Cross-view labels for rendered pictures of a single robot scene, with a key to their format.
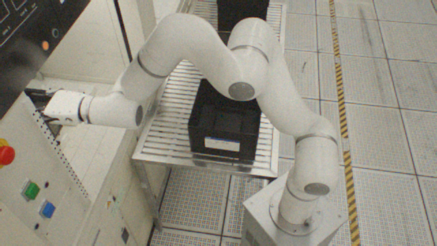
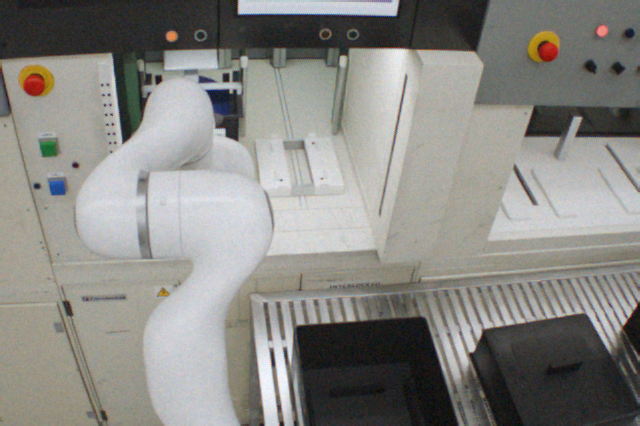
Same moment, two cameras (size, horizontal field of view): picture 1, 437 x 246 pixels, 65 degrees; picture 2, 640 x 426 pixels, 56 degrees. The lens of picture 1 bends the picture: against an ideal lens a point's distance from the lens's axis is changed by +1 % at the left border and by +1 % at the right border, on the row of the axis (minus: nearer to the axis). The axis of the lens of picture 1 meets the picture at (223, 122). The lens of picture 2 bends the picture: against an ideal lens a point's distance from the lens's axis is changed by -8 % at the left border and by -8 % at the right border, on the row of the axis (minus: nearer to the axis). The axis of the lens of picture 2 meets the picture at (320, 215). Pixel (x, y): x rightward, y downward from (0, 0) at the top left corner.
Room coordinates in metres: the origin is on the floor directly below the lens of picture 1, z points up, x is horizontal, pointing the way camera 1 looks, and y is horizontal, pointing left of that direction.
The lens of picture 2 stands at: (0.56, -0.60, 1.96)
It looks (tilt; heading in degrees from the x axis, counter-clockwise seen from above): 43 degrees down; 68
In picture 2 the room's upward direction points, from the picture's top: 7 degrees clockwise
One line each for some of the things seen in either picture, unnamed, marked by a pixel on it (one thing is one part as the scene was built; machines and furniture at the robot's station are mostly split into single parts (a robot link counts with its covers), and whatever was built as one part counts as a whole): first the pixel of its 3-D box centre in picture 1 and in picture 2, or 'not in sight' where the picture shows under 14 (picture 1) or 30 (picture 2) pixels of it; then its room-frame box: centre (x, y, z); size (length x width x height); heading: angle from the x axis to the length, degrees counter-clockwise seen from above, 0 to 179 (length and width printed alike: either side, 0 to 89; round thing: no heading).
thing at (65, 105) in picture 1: (70, 107); not in sight; (0.68, 0.45, 1.19); 0.11 x 0.10 x 0.07; 82
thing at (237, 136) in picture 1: (227, 118); (367, 400); (0.94, -0.02, 0.85); 0.28 x 0.28 x 0.17; 81
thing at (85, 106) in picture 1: (90, 110); not in sight; (0.67, 0.39, 1.19); 0.09 x 0.03 x 0.08; 172
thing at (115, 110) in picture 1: (118, 111); not in sight; (0.66, 0.31, 1.19); 0.13 x 0.09 x 0.08; 82
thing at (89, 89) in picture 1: (62, 101); (297, 164); (0.98, 0.67, 0.89); 0.22 x 0.21 x 0.04; 82
